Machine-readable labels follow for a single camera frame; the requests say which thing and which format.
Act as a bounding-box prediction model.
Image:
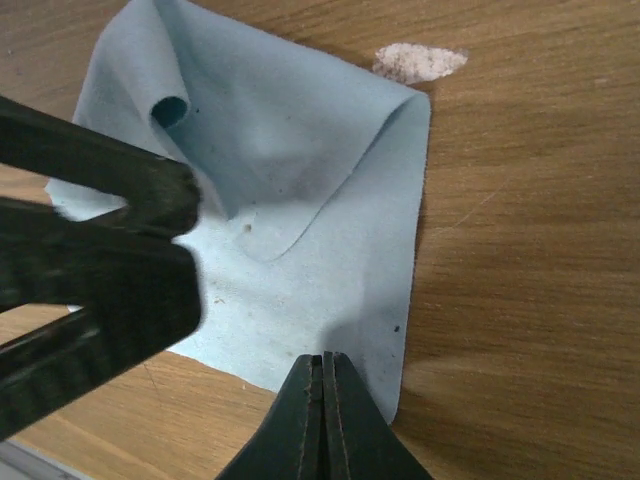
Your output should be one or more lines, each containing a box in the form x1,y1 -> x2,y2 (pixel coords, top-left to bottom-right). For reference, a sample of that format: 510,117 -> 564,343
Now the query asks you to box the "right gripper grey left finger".
218,355 -> 324,480

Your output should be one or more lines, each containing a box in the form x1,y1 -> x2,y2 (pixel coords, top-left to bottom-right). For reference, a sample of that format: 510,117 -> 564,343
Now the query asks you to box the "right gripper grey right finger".
323,352 -> 432,480

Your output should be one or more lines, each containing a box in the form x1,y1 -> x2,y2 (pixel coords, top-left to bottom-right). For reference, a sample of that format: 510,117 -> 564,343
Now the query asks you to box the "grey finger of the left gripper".
1,197 -> 201,439
1,97 -> 201,239

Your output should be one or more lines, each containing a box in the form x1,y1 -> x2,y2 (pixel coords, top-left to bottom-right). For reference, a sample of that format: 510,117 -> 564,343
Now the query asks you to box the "light blue cleaning cloth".
73,1 -> 431,420

